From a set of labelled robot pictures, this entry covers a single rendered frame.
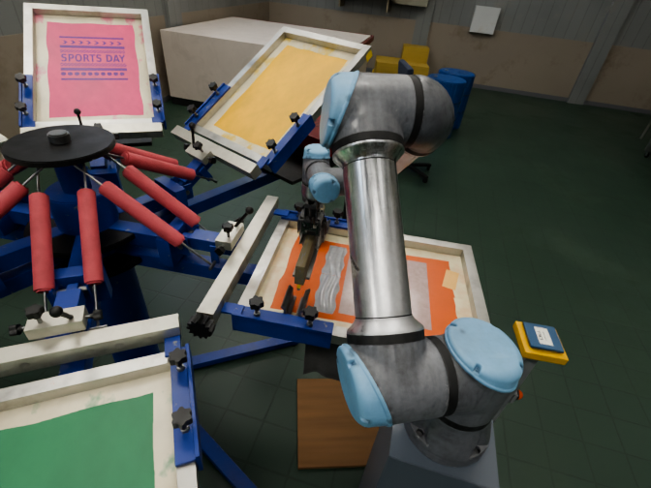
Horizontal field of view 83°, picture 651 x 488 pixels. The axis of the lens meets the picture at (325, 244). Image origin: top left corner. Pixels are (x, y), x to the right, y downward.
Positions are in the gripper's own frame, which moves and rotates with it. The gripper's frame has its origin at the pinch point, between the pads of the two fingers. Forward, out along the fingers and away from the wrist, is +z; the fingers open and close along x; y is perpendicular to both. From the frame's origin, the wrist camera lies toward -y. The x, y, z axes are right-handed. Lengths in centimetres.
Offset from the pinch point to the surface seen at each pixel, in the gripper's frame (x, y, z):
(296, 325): 2.3, 29.7, 7.6
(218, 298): -21.8, 27.9, 4.4
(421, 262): 41.3, -16.9, 13.0
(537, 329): 77, 10, 12
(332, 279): 9.0, 2.1, 12.4
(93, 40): -140, -99, -34
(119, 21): -135, -116, -42
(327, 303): 9.2, 14.3, 12.2
